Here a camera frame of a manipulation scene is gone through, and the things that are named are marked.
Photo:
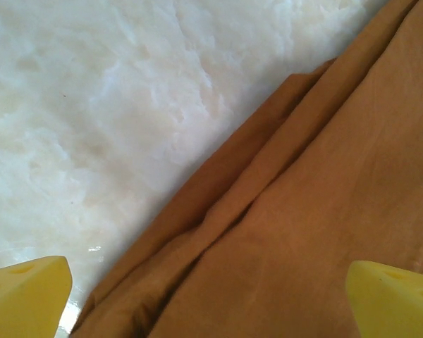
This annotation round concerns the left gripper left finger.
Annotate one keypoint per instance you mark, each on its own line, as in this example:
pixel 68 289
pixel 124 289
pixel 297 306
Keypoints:
pixel 24 299

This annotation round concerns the brown long pants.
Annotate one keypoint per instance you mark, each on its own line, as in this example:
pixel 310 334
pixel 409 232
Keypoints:
pixel 303 211

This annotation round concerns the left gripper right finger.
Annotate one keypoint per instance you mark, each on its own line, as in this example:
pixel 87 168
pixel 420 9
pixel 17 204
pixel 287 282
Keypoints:
pixel 395 303

